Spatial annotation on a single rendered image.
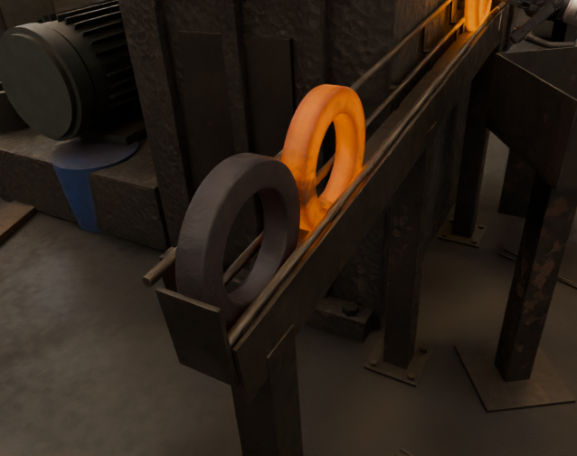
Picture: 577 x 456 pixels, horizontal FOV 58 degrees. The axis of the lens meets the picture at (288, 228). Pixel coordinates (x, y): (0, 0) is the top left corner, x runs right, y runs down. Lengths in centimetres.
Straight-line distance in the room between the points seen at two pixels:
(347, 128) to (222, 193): 29
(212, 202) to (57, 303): 127
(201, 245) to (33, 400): 103
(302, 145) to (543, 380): 95
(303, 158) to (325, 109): 6
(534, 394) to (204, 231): 101
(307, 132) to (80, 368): 103
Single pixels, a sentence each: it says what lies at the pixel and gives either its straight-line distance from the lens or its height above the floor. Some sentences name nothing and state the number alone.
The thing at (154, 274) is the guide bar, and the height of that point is 68.
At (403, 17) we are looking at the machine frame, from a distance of 109.
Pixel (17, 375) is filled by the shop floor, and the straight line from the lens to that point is 153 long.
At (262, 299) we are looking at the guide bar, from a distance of 54.
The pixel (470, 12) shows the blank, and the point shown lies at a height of 72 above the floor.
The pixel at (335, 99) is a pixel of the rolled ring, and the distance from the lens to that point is 64.
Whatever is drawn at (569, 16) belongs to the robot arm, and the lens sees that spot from 142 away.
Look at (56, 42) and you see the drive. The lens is 186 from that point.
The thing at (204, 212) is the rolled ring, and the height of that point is 75.
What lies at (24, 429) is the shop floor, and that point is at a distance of 140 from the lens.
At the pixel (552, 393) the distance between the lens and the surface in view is 136.
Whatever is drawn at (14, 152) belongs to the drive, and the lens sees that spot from 217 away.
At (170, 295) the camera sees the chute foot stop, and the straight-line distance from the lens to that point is 50.
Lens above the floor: 98
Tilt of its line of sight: 32 degrees down
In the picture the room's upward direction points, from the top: 4 degrees counter-clockwise
